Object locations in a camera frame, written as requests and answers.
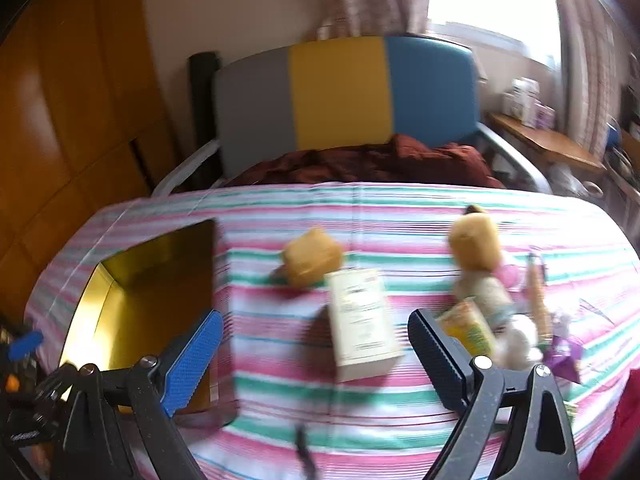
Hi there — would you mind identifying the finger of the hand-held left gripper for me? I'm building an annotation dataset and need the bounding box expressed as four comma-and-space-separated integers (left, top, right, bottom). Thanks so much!
7, 329, 45, 361

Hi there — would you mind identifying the white carton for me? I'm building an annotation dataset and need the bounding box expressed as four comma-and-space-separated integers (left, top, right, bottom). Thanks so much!
324, 268, 405, 383

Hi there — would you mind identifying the orange-yellow sponge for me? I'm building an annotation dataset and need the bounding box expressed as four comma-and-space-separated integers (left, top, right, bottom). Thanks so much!
272, 226, 345, 290

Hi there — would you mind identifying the small purple white box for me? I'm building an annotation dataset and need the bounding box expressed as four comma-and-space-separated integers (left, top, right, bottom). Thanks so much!
535, 102, 557, 131

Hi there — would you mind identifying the yellow knitted toy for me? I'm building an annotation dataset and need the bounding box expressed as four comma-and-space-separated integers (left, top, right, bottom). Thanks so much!
446, 204, 503, 273

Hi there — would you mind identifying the purple snack packet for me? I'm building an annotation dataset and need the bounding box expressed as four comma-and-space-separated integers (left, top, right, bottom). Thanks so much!
542, 332, 583, 385

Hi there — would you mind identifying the white soap bar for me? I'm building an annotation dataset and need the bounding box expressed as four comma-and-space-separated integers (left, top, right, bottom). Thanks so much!
495, 312, 543, 371

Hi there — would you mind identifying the wooden shelf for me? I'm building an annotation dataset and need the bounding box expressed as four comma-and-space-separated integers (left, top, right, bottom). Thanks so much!
487, 112, 608, 173

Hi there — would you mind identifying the white appliance box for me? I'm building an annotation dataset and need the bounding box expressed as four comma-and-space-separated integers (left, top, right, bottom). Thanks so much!
502, 77, 542, 127

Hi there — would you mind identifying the grey bed rail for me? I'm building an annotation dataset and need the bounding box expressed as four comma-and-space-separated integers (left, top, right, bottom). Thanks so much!
477, 122, 553, 193
150, 139, 221, 198

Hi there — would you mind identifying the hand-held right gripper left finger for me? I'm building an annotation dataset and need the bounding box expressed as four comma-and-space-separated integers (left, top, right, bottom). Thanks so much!
50, 309, 224, 480

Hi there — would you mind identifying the maroon blanket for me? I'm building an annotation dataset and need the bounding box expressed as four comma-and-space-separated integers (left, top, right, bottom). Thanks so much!
227, 134, 506, 190

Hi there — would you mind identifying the wooden wardrobe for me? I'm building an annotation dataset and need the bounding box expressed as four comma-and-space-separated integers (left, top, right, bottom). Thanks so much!
0, 0, 181, 321

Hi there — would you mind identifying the grey yellow blue headboard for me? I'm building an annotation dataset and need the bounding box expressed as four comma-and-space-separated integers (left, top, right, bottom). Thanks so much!
212, 35, 481, 178

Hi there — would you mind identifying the red quilt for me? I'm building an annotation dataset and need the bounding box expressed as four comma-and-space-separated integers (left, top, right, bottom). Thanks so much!
575, 385, 640, 480

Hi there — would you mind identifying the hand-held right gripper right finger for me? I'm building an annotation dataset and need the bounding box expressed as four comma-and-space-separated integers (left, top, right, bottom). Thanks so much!
407, 309, 581, 480

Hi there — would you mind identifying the green patterned packet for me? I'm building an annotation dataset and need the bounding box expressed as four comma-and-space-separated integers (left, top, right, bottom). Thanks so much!
437, 297, 498, 358

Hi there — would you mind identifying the beige sponge cloth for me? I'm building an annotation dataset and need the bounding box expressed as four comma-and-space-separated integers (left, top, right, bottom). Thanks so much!
452, 267, 516, 331

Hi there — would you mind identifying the striped bedsheet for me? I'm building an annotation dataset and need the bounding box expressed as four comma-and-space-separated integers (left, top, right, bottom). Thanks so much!
22, 180, 640, 480

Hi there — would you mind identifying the clear cracker packet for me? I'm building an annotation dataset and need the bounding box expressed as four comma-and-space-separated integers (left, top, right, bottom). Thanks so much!
527, 252, 553, 341

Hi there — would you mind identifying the maroon gold-lined box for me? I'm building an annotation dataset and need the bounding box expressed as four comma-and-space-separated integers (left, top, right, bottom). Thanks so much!
59, 217, 233, 418

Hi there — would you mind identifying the black pole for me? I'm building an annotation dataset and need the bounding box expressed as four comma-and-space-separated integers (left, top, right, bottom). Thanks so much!
187, 51, 223, 191

